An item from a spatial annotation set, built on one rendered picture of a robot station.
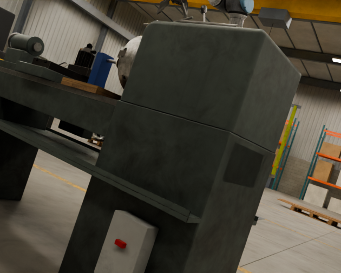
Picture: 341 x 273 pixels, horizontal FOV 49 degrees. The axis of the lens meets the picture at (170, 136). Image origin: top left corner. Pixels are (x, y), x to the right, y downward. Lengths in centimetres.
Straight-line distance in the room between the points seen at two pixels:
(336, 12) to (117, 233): 1185
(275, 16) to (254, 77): 1167
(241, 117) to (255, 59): 21
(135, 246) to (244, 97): 67
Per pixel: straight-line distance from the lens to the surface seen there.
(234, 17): 233
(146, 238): 140
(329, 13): 1286
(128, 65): 182
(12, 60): 283
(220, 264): 163
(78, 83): 200
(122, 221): 146
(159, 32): 167
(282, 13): 1304
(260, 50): 140
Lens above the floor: 76
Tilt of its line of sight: 1 degrees up
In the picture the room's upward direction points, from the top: 19 degrees clockwise
